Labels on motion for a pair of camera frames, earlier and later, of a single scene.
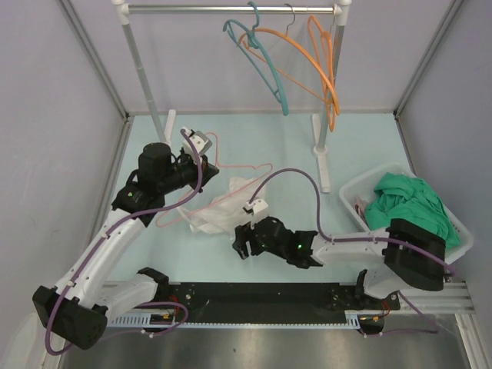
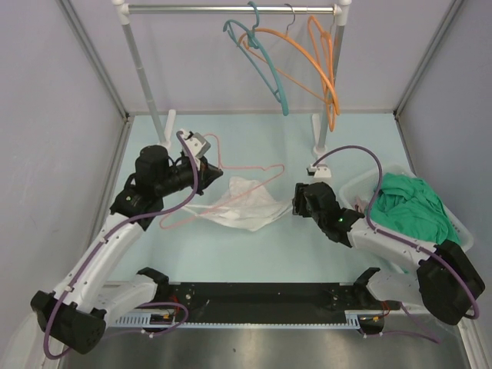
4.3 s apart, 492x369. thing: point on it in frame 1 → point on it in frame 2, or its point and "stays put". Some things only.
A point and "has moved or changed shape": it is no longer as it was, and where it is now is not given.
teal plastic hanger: [250, 35] stays put
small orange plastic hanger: [323, 46] stays put
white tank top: [225, 212] has moved or changed shape
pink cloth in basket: [359, 205] stays put
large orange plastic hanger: [296, 81] stays put
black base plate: [269, 302] stays put
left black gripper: [207, 171] stays put
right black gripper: [244, 234] → [298, 201]
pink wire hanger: [220, 197] → [228, 168]
